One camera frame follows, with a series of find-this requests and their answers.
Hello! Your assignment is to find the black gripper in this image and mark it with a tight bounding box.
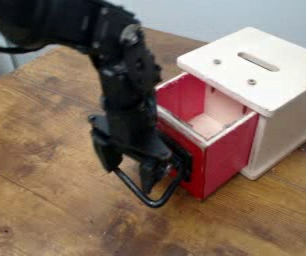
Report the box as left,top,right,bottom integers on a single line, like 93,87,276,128
89,95,169,194

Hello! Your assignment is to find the black metal drawer handle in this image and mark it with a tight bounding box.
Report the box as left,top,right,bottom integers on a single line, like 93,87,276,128
112,131,193,209

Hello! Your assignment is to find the red wooden drawer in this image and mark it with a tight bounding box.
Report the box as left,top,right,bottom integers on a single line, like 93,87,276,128
157,73,259,200

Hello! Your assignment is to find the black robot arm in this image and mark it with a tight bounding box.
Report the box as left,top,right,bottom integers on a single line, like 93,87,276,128
0,0,171,193

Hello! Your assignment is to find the white wooden drawer cabinet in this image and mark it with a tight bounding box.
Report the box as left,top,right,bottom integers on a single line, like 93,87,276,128
177,27,306,180

